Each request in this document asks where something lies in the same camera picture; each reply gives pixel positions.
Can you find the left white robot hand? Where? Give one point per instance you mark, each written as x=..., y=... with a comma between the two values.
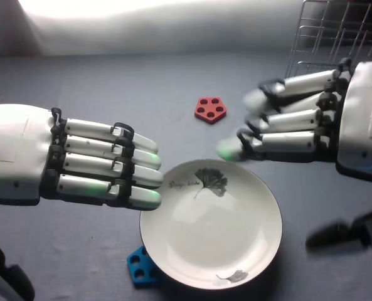
x=16, y=150

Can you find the blue pentagon block with holes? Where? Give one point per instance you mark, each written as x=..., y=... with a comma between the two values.
x=132, y=269

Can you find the red pentagon block with holes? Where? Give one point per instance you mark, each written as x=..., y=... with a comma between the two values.
x=206, y=117

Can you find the white plate leaf-printed rim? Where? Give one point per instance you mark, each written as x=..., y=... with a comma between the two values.
x=210, y=225

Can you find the grey table cloth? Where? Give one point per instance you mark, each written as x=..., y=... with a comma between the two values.
x=79, y=78

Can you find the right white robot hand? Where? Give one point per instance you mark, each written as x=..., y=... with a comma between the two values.
x=361, y=119

